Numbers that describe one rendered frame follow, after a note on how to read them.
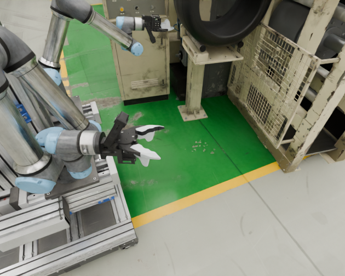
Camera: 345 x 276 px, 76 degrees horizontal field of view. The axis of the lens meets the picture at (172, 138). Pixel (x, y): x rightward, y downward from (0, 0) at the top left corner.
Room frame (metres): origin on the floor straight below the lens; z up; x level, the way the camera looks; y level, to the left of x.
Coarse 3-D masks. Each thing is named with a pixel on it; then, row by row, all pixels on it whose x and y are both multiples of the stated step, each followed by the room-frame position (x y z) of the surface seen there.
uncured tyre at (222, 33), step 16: (176, 0) 1.57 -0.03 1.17; (192, 0) 1.43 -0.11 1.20; (240, 0) 1.82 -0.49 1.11; (256, 0) 1.74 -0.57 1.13; (192, 16) 1.44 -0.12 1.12; (224, 16) 1.80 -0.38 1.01; (240, 16) 1.78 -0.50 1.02; (256, 16) 1.53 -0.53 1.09; (192, 32) 1.47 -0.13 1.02; (208, 32) 1.46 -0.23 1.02; (224, 32) 1.72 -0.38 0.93; (240, 32) 1.51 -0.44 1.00
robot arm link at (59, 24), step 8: (56, 0) 1.21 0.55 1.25; (56, 8) 1.24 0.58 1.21; (56, 16) 1.24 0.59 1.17; (64, 16) 1.24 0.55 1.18; (56, 24) 1.23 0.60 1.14; (64, 24) 1.24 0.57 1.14; (48, 32) 1.23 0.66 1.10; (56, 32) 1.22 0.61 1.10; (64, 32) 1.24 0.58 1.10; (48, 40) 1.21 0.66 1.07; (56, 40) 1.21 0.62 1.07; (64, 40) 1.25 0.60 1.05; (48, 48) 1.19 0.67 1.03; (56, 48) 1.20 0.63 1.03; (48, 56) 1.18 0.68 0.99; (56, 56) 1.20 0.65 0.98; (40, 64) 1.16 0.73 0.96; (48, 64) 1.16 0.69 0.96; (56, 64) 1.19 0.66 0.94
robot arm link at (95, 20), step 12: (60, 0) 1.18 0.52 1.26; (72, 0) 1.18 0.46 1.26; (84, 0) 1.22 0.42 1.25; (72, 12) 1.17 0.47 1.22; (84, 12) 1.18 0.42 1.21; (96, 12) 1.24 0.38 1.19; (96, 24) 1.21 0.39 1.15; (108, 24) 1.25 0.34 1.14; (108, 36) 1.25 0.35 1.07; (120, 36) 1.27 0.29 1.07; (132, 48) 1.29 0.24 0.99
